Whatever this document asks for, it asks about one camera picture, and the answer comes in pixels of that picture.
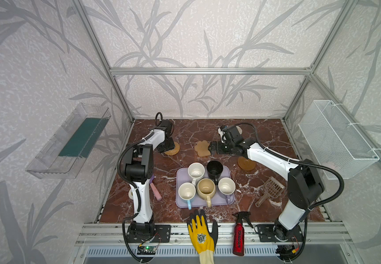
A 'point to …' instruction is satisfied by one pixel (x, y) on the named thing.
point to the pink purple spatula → (158, 196)
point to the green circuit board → (146, 250)
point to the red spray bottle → (238, 241)
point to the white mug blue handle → (186, 191)
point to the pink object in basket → (331, 165)
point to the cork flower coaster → (202, 149)
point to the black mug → (215, 169)
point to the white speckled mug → (196, 170)
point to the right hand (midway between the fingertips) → (215, 143)
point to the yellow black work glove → (204, 241)
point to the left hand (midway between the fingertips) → (170, 142)
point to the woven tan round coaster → (174, 151)
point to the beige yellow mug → (206, 188)
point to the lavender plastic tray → (218, 198)
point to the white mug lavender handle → (227, 186)
